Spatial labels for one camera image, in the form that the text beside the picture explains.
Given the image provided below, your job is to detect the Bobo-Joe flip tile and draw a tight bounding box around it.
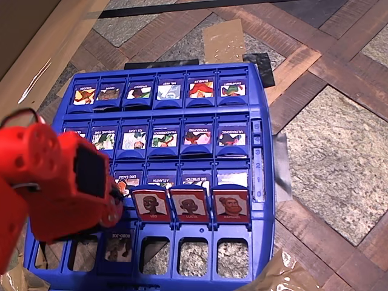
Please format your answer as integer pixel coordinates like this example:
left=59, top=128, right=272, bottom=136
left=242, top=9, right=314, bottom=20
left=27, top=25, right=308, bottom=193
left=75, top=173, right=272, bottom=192
left=101, top=229, right=135, bottom=264

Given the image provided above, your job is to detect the red card tile Leo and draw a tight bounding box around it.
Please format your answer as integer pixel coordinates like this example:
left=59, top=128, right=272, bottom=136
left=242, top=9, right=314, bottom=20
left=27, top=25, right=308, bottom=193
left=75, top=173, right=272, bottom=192
left=130, top=184, right=173, bottom=224

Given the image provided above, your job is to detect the red card tile Lucia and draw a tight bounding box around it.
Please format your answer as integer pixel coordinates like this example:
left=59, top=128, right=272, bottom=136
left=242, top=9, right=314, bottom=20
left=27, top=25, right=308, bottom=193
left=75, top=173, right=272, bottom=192
left=169, top=185, right=210, bottom=224

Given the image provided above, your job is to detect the Sir Stretch flip tile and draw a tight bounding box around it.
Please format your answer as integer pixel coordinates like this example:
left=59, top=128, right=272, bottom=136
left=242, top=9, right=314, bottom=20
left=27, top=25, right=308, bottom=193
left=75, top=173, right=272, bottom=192
left=180, top=162, right=213, bottom=190

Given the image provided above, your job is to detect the blue plastic game board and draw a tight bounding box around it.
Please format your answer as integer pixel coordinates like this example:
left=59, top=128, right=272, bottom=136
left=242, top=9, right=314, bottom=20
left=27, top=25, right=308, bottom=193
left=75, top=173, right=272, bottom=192
left=23, top=62, right=276, bottom=291

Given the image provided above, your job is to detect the red card tile Raphael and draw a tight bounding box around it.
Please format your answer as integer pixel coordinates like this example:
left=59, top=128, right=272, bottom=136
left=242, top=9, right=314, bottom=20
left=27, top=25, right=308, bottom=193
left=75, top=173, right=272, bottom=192
left=211, top=184, right=252, bottom=224

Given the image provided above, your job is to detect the pale blank flip tile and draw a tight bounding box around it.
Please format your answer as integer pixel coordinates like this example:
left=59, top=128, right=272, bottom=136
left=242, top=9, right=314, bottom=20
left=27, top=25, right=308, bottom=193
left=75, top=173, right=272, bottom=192
left=215, top=168, right=250, bottom=190

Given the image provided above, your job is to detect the wrinkled beige tape piece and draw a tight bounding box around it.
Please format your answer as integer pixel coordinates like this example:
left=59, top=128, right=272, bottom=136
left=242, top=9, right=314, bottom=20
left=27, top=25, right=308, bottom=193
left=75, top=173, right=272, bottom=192
left=0, top=262, right=52, bottom=291

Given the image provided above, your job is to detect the dark glossy tape piece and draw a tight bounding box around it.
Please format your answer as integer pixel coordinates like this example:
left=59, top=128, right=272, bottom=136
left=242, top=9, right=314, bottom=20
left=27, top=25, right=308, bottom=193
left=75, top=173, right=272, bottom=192
left=272, top=132, right=294, bottom=203

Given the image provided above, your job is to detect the crumpled beige tape piece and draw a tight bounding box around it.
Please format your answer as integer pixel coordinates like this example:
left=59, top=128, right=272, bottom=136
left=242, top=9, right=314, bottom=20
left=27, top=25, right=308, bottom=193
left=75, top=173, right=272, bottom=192
left=235, top=248, right=324, bottom=291

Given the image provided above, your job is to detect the brown cardboard backdrop box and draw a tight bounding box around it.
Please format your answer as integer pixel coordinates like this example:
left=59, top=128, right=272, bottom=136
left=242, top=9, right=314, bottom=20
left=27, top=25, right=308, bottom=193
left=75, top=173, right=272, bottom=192
left=0, top=0, right=110, bottom=119

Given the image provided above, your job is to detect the glossy beige tape patch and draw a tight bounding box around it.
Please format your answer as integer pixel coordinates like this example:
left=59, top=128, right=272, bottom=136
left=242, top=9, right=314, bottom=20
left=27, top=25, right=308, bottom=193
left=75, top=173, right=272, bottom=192
left=202, top=19, right=247, bottom=65

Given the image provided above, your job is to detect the long black tape strip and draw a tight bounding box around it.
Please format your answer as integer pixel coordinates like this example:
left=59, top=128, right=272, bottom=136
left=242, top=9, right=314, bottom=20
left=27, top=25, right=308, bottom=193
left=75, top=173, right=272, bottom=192
left=98, top=0, right=292, bottom=19

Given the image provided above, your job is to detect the black tape patch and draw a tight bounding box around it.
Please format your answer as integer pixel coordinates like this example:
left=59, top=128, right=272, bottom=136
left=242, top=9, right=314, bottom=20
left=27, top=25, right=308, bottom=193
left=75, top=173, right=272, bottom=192
left=242, top=53, right=276, bottom=88

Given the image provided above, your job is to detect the thin black cable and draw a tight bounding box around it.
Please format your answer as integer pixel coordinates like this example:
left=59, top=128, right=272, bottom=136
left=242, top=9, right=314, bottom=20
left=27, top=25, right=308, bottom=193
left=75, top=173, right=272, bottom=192
left=0, top=107, right=42, bottom=128

